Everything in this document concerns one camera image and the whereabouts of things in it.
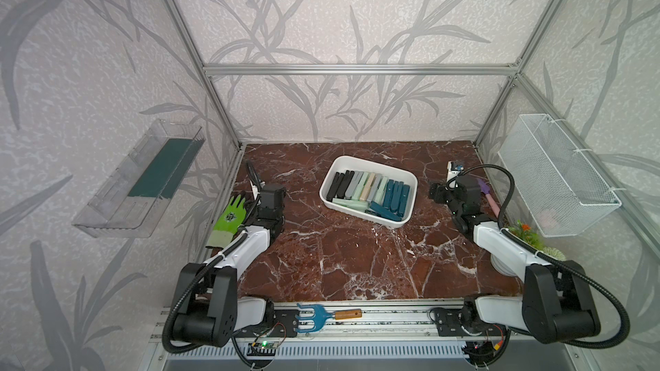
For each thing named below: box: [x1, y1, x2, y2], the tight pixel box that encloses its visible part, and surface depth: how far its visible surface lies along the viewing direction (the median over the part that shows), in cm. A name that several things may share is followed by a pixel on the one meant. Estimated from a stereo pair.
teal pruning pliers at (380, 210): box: [364, 200, 403, 222], surface depth 94 cm
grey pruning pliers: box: [366, 173, 384, 202], surface depth 104 cm
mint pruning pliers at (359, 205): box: [331, 198, 372, 213], surface depth 98 cm
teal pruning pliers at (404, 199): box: [399, 183, 410, 218], surface depth 101 cm
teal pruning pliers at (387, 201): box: [382, 178, 395, 210], surface depth 101 cm
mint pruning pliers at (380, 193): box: [373, 176, 389, 206], surface depth 104 cm
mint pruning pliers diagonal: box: [352, 171, 369, 201], surface depth 104 cm
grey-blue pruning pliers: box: [345, 170, 364, 200], surface depth 105 cm
